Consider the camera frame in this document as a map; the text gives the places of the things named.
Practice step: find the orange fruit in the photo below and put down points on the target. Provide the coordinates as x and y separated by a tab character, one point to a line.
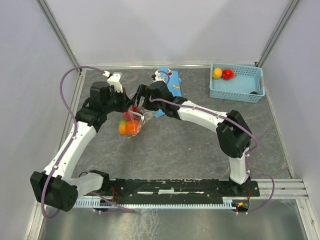
132	127

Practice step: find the red apple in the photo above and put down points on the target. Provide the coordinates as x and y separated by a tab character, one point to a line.
132	114

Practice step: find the blue patterned cloth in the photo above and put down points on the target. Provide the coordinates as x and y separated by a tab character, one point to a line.
172	80

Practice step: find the small yellow fruit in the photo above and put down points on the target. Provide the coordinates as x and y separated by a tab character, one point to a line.
217	73

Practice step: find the light blue plastic basket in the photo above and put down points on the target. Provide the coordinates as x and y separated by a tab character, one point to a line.
245	86

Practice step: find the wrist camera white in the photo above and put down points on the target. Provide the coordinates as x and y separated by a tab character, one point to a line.
113	79
157	77

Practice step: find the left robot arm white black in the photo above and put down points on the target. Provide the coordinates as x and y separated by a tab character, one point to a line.
54	186

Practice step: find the clear zip top bag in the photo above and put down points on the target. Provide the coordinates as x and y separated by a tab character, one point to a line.
146	115

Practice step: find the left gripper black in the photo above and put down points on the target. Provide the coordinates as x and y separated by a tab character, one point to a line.
125	101

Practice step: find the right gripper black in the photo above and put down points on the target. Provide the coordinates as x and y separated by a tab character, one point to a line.
142	91

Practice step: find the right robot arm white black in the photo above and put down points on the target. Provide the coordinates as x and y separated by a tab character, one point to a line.
233	134

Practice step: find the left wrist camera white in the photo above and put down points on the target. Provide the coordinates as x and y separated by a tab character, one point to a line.
113	79

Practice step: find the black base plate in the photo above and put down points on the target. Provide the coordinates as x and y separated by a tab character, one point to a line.
177	191

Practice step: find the light blue cable duct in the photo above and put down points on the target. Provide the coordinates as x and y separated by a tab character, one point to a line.
98	203

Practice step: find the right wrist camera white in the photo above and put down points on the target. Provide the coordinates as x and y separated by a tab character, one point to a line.
157	77

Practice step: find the green orange mango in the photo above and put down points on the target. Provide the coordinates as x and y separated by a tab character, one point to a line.
122	128

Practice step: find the red bell pepper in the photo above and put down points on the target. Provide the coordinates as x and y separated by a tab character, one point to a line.
227	74

